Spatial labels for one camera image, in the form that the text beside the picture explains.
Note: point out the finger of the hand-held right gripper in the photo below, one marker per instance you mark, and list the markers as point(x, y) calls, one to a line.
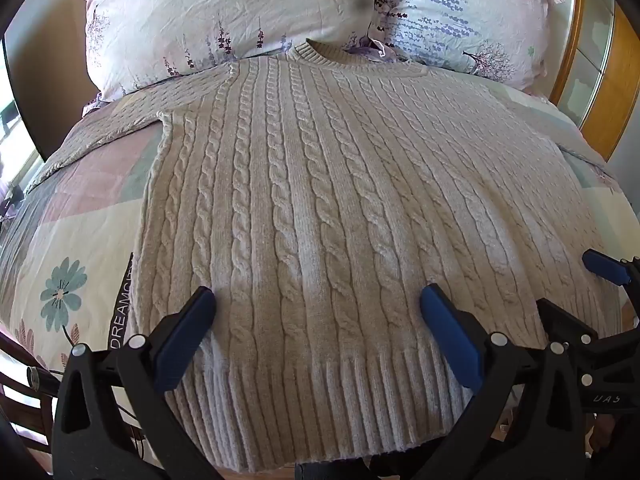
point(567, 321)
point(606, 266)

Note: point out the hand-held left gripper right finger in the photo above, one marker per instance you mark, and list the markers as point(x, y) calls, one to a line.
point(450, 340)

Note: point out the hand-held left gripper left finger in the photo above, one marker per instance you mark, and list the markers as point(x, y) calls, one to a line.
point(184, 340)

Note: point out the patchwork floral quilt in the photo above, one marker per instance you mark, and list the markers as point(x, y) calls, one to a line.
point(75, 240)

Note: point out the dark wooden chair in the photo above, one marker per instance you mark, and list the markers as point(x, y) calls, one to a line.
point(25, 390)

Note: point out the wooden bed headboard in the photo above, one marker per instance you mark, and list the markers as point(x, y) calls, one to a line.
point(590, 60)

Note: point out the window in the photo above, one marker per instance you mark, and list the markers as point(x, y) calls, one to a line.
point(15, 125)

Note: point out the white lavender print pillow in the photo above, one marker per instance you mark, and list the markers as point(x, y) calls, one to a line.
point(460, 15)

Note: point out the pink floral pillow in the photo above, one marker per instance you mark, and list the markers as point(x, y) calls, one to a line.
point(225, 15)

